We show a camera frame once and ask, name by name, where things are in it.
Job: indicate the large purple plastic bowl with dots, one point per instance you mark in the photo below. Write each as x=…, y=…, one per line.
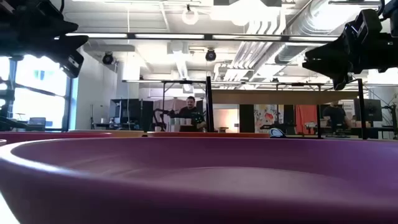
x=199, y=186

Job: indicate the floral poster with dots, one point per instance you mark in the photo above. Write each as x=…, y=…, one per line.
x=265, y=118

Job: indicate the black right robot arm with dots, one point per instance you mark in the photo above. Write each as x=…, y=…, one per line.
x=393, y=46

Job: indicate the person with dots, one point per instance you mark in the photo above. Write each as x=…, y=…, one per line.
x=191, y=113
x=335, y=115

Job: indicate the black monitor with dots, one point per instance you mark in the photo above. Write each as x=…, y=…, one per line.
x=374, y=110

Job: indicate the beige curtain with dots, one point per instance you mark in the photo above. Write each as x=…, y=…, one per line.
x=174, y=104

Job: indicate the small white and blue object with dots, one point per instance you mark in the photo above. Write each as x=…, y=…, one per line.
x=276, y=133

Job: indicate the black pillar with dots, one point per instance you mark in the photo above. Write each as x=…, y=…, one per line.
x=246, y=118

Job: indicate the black ceiling spotlight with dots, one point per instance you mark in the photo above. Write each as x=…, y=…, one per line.
x=210, y=55
x=108, y=58

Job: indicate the white round ceiling lamp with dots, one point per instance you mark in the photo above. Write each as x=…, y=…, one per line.
x=190, y=17

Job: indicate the silver ventilation duct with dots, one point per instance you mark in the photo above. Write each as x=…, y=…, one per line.
x=311, y=25

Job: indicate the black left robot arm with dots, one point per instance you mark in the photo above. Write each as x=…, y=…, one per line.
x=12, y=25

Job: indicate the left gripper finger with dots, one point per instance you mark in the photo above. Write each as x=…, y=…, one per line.
x=68, y=48
x=70, y=40

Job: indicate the red curtain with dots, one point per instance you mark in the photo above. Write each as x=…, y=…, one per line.
x=306, y=115

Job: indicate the wooden shelf with black legs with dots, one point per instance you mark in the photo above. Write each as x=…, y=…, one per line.
x=280, y=97

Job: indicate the large bright window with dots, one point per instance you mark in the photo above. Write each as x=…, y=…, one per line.
x=40, y=93

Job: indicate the black background workstation frame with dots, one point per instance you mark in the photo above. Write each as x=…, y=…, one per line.
x=174, y=81

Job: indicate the black background robot arm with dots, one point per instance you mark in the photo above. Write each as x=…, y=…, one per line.
x=161, y=111

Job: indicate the black beam with light strips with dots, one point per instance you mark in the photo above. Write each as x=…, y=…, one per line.
x=208, y=36

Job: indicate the pink plate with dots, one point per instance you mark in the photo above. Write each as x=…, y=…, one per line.
x=46, y=137

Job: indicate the dark laptop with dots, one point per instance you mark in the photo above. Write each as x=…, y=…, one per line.
x=37, y=121

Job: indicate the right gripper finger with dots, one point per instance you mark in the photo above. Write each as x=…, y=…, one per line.
x=329, y=68
x=329, y=51

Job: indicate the orange-red plate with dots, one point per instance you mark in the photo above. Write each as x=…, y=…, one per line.
x=202, y=135

